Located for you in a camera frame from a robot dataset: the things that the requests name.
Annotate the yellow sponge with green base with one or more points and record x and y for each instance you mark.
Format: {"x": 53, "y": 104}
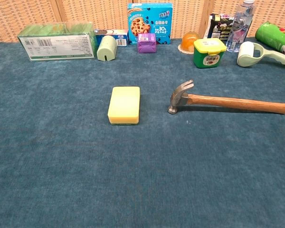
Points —
{"x": 124, "y": 102}

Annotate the blue table cloth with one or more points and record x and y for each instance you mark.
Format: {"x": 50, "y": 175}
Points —
{"x": 133, "y": 166}

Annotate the small purple carton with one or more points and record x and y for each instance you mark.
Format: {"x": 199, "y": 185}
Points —
{"x": 146, "y": 45}

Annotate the pale green cylindrical cover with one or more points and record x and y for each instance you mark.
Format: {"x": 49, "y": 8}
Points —
{"x": 107, "y": 47}

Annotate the blue sandwich cookie box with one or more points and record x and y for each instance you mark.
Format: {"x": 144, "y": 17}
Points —
{"x": 121, "y": 40}

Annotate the orange jelly cup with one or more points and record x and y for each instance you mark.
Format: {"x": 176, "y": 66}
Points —
{"x": 187, "y": 42}

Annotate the green tub with yellow lid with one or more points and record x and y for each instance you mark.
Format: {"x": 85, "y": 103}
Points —
{"x": 207, "y": 57}

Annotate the blue chocolate chip cookie box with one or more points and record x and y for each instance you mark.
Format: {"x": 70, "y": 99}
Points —
{"x": 156, "y": 16}

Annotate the clear box of green packets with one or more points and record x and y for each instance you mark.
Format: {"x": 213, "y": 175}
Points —
{"x": 57, "y": 45}

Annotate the black and white snack box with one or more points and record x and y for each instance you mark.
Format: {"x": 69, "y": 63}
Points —
{"x": 218, "y": 28}

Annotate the pale green lint roller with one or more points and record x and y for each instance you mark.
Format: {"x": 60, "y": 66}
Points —
{"x": 245, "y": 54}

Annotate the clear plastic water bottle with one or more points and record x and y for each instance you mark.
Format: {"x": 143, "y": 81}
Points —
{"x": 240, "y": 26}

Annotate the green chips can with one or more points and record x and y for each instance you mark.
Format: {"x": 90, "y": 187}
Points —
{"x": 273, "y": 38}

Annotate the woven folding screen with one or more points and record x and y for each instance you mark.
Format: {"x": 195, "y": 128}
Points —
{"x": 26, "y": 12}

